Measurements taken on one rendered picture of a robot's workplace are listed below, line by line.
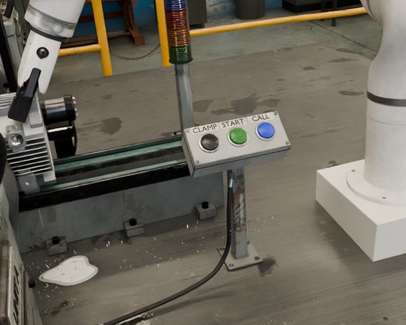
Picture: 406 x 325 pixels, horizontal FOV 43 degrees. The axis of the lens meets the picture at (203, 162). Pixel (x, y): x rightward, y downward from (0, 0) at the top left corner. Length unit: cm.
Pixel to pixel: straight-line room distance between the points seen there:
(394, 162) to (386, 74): 17
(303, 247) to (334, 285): 12
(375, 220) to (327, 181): 17
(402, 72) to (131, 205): 58
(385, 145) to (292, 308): 35
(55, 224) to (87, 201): 8
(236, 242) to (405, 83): 41
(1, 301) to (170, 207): 70
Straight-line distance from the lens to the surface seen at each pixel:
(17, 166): 102
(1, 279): 50
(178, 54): 137
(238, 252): 100
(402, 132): 101
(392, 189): 106
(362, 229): 103
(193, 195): 113
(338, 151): 140
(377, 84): 99
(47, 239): 112
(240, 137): 86
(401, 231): 102
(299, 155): 137
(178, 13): 134
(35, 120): 100
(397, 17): 89
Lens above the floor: 144
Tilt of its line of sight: 28 degrees down
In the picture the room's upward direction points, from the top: 5 degrees counter-clockwise
